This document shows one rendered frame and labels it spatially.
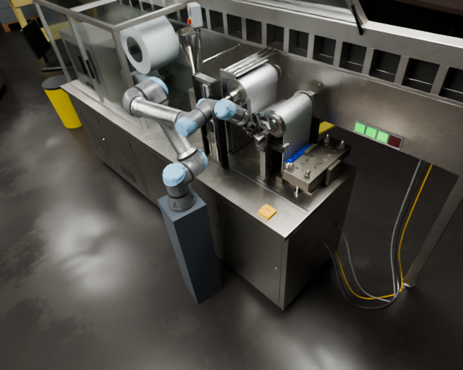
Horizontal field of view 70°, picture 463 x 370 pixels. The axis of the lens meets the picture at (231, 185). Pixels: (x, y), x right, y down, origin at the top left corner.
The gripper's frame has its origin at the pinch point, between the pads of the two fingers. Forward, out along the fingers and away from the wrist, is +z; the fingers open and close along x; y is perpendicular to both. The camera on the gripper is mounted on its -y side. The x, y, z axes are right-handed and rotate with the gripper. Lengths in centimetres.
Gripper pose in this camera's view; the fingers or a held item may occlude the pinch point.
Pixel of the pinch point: (264, 124)
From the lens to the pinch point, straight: 162.3
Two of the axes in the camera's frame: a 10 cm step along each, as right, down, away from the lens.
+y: 3.0, 9.1, -3.0
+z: 5.7, 0.9, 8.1
